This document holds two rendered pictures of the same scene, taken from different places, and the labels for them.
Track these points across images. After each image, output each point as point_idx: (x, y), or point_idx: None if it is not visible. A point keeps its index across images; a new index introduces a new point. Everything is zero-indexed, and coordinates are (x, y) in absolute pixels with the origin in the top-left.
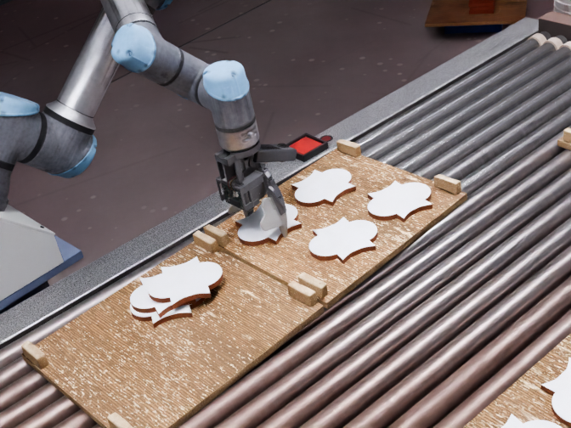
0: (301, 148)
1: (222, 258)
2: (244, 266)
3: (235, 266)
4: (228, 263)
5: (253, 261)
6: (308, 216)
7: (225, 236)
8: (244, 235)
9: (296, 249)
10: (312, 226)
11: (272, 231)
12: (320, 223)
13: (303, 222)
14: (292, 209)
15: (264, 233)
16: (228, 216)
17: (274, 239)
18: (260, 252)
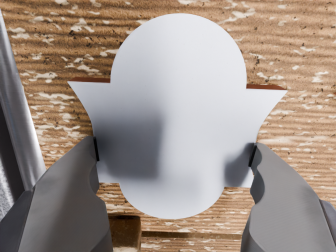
0: None
1: (167, 249)
2: (225, 244)
3: (209, 250)
4: (191, 251)
5: (235, 231)
6: (261, 14)
7: (138, 248)
8: (162, 209)
9: (312, 163)
10: (309, 59)
11: (221, 166)
12: (335, 28)
13: (266, 55)
14: (204, 37)
15: (205, 181)
16: (15, 127)
17: (249, 187)
18: (229, 208)
